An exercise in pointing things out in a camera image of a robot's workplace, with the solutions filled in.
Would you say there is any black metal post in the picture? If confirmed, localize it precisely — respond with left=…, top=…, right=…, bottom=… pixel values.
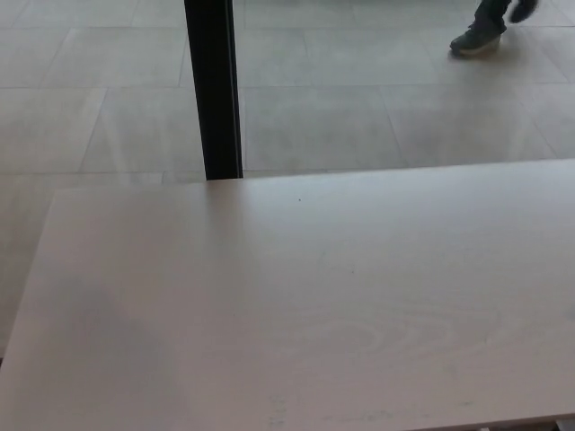
left=183, top=0, right=244, bottom=182

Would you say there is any grey shoe with white sole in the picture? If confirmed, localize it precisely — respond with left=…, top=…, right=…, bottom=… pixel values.
left=449, top=22, right=504, bottom=57

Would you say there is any dark blurred shoe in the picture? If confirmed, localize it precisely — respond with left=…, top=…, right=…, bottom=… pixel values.
left=509, top=0, right=541, bottom=25

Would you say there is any dark trouser leg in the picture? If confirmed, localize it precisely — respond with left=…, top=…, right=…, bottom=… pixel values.
left=473, top=0, right=512, bottom=33

